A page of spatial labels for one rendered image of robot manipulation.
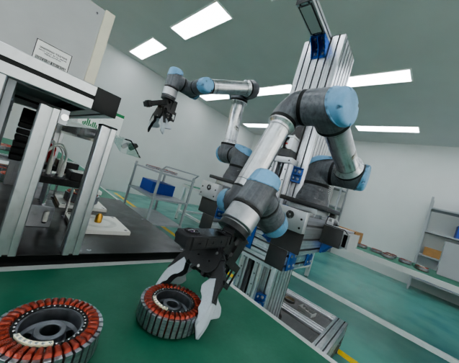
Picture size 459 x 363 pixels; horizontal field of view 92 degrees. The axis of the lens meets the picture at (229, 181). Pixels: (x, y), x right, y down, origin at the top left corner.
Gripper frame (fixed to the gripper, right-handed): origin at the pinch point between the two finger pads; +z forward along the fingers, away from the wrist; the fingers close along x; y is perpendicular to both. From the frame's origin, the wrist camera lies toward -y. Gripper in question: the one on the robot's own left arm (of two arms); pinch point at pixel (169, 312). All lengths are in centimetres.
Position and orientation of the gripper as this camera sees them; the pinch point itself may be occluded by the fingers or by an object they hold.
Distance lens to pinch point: 46.8
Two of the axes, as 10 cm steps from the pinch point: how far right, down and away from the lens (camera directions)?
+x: -7.5, -2.2, 6.3
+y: 3.8, 6.5, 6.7
